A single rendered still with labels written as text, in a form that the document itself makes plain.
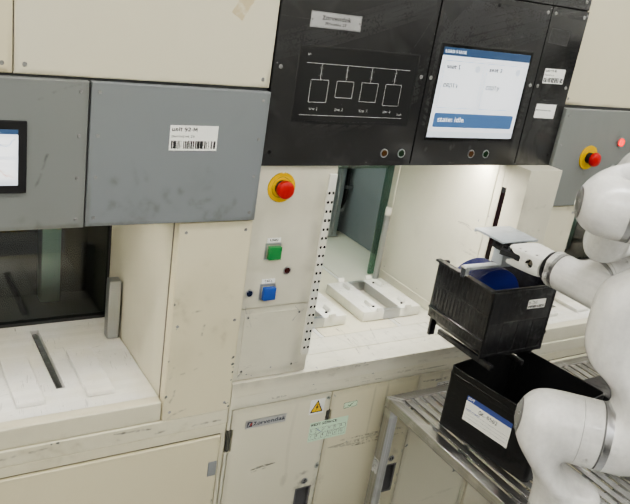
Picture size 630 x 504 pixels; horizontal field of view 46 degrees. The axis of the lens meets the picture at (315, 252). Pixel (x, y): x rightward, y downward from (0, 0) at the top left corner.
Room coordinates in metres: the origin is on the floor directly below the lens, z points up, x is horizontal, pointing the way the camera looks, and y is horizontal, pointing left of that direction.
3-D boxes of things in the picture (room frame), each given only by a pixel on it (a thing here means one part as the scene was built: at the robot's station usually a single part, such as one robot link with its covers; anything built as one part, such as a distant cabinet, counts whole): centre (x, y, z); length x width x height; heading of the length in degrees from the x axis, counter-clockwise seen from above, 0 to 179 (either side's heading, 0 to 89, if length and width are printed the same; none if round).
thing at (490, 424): (1.67, -0.58, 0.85); 0.28 x 0.28 x 0.17; 42
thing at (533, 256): (1.66, -0.52, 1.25); 0.11 x 0.10 x 0.07; 34
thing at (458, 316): (1.75, -0.46, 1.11); 0.24 x 0.20 x 0.32; 124
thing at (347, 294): (2.12, -0.20, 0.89); 0.22 x 0.21 x 0.04; 34
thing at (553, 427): (1.15, -0.49, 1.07); 0.19 x 0.12 x 0.24; 80
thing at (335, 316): (1.97, 0.03, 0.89); 0.22 x 0.21 x 0.04; 34
